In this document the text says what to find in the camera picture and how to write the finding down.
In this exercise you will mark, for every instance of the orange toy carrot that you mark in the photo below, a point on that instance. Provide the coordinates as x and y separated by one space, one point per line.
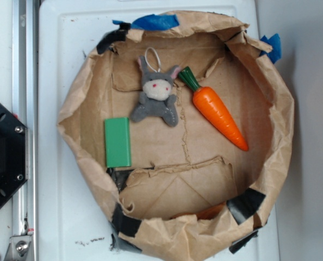
211 106

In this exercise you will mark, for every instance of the brown paper bag tray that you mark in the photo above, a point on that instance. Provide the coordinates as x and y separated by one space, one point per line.
192 166

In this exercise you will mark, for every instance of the green rectangular block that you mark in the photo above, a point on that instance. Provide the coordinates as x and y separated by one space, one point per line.
117 142

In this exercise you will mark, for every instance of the orange brown seashell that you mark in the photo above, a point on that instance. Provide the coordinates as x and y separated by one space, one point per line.
206 214

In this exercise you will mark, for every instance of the white plastic board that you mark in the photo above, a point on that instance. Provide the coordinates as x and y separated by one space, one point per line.
71 225

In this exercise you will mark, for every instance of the grey plush bunny keychain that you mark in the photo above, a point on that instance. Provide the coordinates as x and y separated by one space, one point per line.
156 98

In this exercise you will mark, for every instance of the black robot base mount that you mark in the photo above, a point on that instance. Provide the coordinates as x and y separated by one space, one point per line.
12 155

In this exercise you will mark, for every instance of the aluminium rail frame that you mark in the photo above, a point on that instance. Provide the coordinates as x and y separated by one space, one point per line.
25 48

